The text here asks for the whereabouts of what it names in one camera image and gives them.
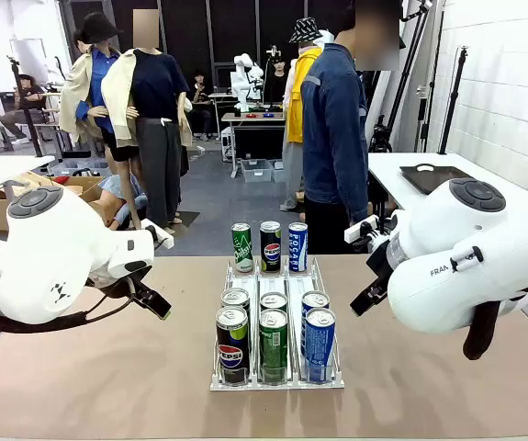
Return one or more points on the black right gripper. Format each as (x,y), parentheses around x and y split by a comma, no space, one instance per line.
(380,264)

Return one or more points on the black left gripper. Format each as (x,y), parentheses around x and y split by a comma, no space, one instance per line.
(116,287)

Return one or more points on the black Pepsi zero can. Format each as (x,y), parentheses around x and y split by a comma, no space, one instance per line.
(235,297)
(270,252)
(232,353)

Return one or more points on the black serving tray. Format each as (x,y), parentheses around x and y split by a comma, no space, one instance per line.
(429,181)

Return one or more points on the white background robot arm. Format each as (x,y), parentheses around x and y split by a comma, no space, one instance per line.
(243,87)

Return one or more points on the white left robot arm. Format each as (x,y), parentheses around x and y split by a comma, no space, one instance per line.
(38,257)

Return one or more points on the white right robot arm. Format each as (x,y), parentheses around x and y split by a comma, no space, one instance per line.
(475,257)

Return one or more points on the person in denim jacket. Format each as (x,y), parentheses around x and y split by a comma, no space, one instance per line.
(332,138)

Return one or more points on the seated person in black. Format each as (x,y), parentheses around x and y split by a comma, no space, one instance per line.
(201,92)

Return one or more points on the person wearing black headset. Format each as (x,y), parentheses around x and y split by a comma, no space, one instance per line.
(276,82)

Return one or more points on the seated person in dark shirt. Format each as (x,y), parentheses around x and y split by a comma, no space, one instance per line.
(29,98)

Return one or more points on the blue Pocari Sweat can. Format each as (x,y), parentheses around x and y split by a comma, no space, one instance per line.
(298,252)
(319,349)
(314,299)

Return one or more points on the white can dispenser rack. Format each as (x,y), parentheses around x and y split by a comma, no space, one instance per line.
(293,285)

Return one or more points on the green Chilsung cider can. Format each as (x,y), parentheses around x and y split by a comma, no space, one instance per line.
(241,252)
(273,301)
(272,349)

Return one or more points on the lying mannequin in blue cloth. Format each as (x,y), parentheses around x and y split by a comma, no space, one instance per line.
(123,195)

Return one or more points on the large white side table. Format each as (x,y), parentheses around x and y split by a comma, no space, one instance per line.
(392,170)

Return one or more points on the brown cardboard box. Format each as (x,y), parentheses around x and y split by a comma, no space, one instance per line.
(86,184)

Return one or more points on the clear plastic floor bin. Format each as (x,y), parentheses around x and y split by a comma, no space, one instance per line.
(278,172)
(256,172)

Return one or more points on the black tripod with equipment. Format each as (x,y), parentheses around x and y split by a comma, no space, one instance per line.
(380,138)

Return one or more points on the small white side table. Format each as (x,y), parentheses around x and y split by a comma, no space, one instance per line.
(2,170)

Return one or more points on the black light stand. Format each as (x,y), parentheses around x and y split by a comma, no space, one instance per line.
(450,115)

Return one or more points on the mannequin with cream jacket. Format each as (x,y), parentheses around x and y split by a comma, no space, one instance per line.
(158,92)

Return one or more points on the mannequin with yellow jacket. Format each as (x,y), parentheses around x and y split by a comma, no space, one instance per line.
(298,101)

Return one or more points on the grey background work table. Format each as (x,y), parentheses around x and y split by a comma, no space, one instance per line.
(254,118)

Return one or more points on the mannequin with black hat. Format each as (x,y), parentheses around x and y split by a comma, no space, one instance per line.
(98,69)

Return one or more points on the white board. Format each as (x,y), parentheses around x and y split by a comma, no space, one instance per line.
(31,57)

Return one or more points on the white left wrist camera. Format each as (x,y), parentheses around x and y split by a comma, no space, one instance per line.
(160,236)

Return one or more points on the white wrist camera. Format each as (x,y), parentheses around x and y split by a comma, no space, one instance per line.
(360,229)
(160,236)

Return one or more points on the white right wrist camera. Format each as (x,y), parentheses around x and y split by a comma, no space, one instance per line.
(360,229)

